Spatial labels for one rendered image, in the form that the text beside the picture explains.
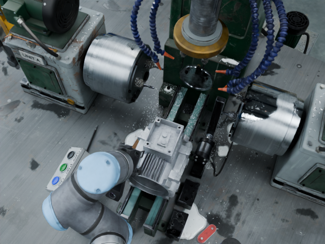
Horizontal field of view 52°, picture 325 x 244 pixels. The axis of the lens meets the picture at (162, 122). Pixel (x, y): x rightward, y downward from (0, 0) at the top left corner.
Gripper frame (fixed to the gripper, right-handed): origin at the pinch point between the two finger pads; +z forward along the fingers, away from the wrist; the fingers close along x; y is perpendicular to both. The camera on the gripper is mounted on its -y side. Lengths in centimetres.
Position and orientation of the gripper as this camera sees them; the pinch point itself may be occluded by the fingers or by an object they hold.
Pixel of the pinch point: (134, 165)
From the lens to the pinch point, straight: 113.3
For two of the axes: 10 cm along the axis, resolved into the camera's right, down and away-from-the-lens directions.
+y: 3.4, -9.4, -0.4
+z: 1.7, 0.2, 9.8
